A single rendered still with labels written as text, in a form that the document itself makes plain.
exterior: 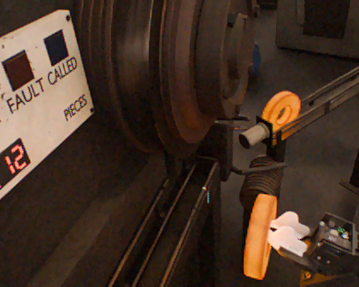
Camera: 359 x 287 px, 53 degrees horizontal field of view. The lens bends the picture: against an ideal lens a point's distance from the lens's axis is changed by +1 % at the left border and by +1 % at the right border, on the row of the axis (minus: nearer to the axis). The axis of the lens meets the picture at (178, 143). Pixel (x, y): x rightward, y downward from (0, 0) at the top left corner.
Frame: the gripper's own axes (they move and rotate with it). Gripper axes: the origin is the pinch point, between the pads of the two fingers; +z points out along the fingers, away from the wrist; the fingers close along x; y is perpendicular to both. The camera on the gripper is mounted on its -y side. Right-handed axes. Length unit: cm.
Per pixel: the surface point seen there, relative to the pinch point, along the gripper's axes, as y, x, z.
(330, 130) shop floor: -75, -168, -40
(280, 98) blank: -7, -62, 4
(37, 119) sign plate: 18.1, 14.1, 38.0
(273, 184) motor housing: -33, -50, -6
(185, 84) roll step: 21.9, -3.1, 21.9
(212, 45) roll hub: 28.0, -6.9, 20.1
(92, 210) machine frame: -6.3, 8.2, 31.6
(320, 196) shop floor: -76, -104, -38
